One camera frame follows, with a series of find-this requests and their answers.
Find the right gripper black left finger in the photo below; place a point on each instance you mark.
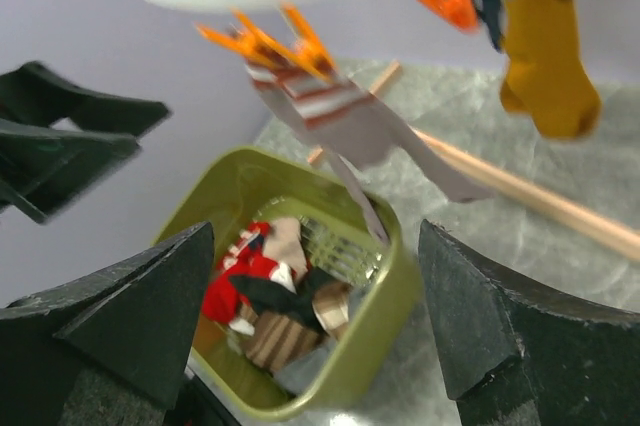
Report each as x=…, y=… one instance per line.
x=109, y=348

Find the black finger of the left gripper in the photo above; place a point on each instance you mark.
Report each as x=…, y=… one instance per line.
x=43, y=170
x=35, y=95

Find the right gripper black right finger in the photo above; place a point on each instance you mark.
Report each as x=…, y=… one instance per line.
x=514, y=351

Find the orange clothes clip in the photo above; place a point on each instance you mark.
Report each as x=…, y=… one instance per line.
x=250, y=42
x=309, y=52

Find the mustard yellow hanging socks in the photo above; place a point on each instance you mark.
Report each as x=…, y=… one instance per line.
x=545, y=78

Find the brown striped sock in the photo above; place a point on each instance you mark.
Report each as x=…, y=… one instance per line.
x=279, y=340

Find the wooden clothes rack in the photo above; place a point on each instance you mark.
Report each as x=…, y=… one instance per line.
x=612, y=234

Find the olive green plastic basket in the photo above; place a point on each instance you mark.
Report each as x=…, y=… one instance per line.
x=247, y=184

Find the grey sock in basket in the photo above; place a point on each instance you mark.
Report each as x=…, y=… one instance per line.
x=334, y=317

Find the black sock in basket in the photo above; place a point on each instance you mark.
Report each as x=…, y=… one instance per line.
x=267, y=295

